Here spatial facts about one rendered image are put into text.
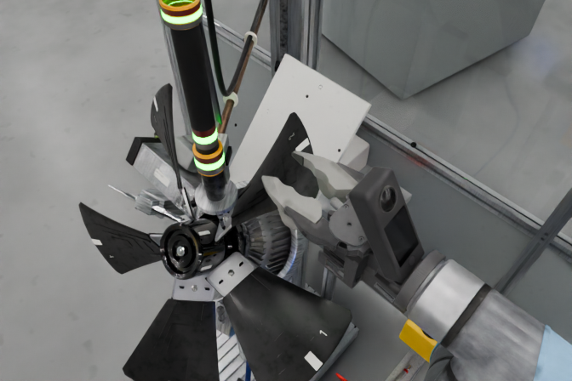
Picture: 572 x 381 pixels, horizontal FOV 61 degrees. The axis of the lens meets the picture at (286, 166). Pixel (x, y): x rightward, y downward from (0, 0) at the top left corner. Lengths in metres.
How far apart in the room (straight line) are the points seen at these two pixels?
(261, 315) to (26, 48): 3.21
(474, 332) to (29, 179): 2.72
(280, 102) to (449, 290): 0.80
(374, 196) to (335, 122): 0.69
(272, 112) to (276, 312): 0.49
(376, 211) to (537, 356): 0.18
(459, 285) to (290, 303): 0.54
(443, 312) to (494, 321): 0.04
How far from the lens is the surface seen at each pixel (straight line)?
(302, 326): 0.98
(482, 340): 0.50
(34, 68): 3.73
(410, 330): 1.15
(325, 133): 1.14
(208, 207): 0.79
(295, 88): 1.19
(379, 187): 0.45
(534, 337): 0.50
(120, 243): 1.24
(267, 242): 1.11
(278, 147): 0.97
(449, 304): 0.49
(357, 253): 0.51
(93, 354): 2.36
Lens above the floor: 2.10
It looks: 51 degrees down
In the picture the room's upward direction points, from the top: straight up
